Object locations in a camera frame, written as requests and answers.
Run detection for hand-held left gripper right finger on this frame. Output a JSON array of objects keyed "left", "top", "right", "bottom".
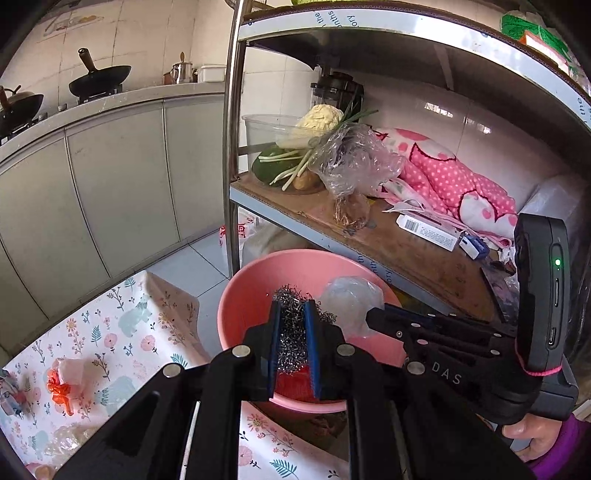
[{"left": 302, "top": 300, "right": 539, "bottom": 480}]

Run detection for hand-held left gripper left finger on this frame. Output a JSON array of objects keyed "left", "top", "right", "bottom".
[{"left": 55, "top": 302, "right": 283, "bottom": 480}]

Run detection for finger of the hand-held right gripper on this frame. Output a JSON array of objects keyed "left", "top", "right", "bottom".
[
  {"left": 366, "top": 308, "right": 462, "bottom": 365},
  {"left": 381, "top": 305, "right": 515, "bottom": 340}
]

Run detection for steel wool scrubber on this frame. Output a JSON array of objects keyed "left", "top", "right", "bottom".
[{"left": 270, "top": 285, "right": 339, "bottom": 376}]

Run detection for pink plastic bucket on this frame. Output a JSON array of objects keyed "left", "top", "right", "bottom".
[{"left": 217, "top": 249, "right": 408, "bottom": 414}]

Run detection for person's right forearm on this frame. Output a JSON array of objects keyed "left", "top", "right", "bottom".
[{"left": 531, "top": 412, "right": 591, "bottom": 480}]

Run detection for person's right hand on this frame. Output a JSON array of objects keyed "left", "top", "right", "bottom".
[{"left": 501, "top": 412, "right": 563, "bottom": 463}]

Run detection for red wrapper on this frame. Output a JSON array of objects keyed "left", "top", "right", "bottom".
[{"left": 274, "top": 369, "right": 319, "bottom": 402}]

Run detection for cardboard shelf liner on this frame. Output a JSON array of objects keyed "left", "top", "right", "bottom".
[{"left": 231, "top": 178, "right": 509, "bottom": 320}]

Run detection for small blue white box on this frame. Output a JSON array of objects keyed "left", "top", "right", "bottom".
[{"left": 458, "top": 234, "right": 490, "bottom": 259}]

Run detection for white cardboard box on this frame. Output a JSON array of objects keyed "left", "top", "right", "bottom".
[{"left": 396, "top": 213, "right": 461, "bottom": 252}]

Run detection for white red plastic bag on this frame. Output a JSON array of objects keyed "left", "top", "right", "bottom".
[{"left": 219, "top": 217, "right": 319, "bottom": 269}]

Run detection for white bundle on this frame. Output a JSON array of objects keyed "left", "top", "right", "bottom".
[{"left": 519, "top": 174, "right": 587, "bottom": 223}]

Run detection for clear bag of brown roots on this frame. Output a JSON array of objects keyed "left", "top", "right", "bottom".
[{"left": 335, "top": 194, "right": 372, "bottom": 238}]

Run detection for pink polka dot cloth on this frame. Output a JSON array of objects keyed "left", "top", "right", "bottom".
[{"left": 369, "top": 127, "right": 520, "bottom": 252}]

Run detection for floral tablecloth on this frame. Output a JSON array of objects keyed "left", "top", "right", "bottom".
[{"left": 0, "top": 271, "right": 352, "bottom": 480}]

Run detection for potato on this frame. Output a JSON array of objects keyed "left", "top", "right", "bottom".
[{"left": 293, "top": 172, "right": 324, "bottom": 191}]

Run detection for large clear plastic bag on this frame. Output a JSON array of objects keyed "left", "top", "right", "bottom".
[{"left": 310, "top": 126, "right": 407, "bottom": 199}]

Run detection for green cucumber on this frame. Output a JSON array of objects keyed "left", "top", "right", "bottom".
[{"left": 252, "top": 147, "right": 296, "bottom": 186}]

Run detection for green onions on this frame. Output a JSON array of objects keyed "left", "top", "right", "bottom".
[{"left": 259, "top": 109, "right": 379, "bottom": 191}]

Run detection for metal shelf rack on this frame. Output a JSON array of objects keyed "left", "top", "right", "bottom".
[{"left": 223, "top": 0, "right": 591, "bottom": 333}]

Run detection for clear plastic container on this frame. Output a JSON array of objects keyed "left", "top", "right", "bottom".
[{"left": 242, "top": 113, "right": 305, "bottom": 160}]

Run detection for orange clear candy wrapper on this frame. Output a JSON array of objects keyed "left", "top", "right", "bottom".
[{"left": 46, "top": 357, "right": 87, "bottom": 417}]

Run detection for grey kitchen counter cabinet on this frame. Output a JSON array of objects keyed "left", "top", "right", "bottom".
[{"left": 0, "top": 83, "right": 232, "bottom": 356}]

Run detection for clear plastic wrap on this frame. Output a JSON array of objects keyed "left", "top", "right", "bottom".
[{"left": 28, "top": 422, "right": 102, "bottom": 476}]

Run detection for black blender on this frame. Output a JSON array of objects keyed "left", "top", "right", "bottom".
[{"left": 310, "top": 71, "right": 365, "bottom": 114}]

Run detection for blue wrapper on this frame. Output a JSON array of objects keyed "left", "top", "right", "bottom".
[{"left": 0, "top": 369, "right": 26, "bottom": 418}]

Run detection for green mesh bag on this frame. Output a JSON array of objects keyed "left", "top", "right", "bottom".
[{"left": 501, "top": 11, "right": 573, "bottom": 70}]

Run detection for metal kettle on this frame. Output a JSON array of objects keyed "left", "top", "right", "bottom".
[{"left": 170, "top": 52, "right": 199, "bottom": 85}]

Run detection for gas stove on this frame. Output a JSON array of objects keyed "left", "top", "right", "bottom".
[{"left": 0, "top": 84, "right": 125, "bottom": 145}]

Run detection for black wok with lid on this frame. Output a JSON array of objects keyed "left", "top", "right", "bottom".
[{"left": 0, "top": 85, "right": 45, "bottom": 134}]

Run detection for black wok with wooden handle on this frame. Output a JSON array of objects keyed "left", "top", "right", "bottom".
[{"left": 69, "top": 47, "right": 133, "bottom": 97}]

